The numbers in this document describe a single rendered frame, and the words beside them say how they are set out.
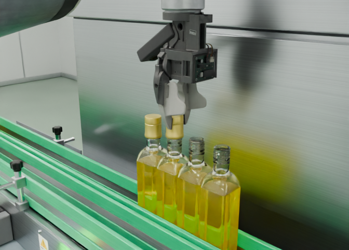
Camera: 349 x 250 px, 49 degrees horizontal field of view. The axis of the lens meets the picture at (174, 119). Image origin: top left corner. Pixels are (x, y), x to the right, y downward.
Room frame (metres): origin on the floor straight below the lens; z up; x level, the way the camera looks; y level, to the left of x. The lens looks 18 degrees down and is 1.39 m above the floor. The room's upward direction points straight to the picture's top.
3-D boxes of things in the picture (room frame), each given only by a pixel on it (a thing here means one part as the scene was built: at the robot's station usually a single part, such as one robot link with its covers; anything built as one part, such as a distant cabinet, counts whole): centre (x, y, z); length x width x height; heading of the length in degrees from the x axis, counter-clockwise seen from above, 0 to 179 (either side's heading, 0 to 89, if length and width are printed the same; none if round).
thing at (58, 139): (1.13, 0.35, 0.94); 0.07 x 0.04 x 0.13; 137
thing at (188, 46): (0.68, -0.02, 1.31); 0.09 x 0.08 x 0.12; 47
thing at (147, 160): (0.74, 0.04, 0.99); 0.06 x 0.06 x 0.21; 47
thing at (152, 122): (0.74, 0.04, 1.14); 0.04 x 0.04 x 0.04
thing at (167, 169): (0.70, 0.00, 0.99); 0.06 x 0.06 x 0.21; 47
